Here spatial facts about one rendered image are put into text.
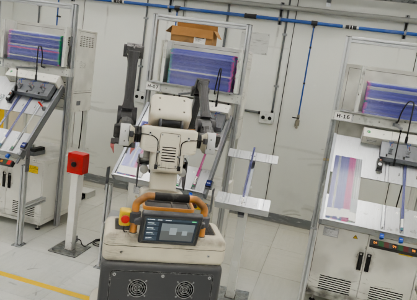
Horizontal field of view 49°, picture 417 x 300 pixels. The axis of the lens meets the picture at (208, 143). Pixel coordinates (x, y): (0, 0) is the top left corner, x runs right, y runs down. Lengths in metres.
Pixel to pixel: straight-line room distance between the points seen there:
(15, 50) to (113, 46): 1.52
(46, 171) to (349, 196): 2.40
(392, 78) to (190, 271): 2.12
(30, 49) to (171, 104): 2.06
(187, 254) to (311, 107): 3.07
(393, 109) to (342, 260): 1.09
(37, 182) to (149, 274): 2.14
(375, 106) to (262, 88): 1.82
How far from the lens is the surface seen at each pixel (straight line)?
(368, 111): 3.35
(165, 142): 2.26
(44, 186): 4.05
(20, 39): 4.21
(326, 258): 3.42
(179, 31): 3.91
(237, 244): 3.19
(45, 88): 3.97
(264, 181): 5.01
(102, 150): 5.58
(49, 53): 4.04
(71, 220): 3.75
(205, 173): 3.19
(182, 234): 1.99
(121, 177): 3.29
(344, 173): 3.21
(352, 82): 3.53
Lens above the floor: 1.57
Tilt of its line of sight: 10 degrees down
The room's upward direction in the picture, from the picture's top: 8 degrees clockwise
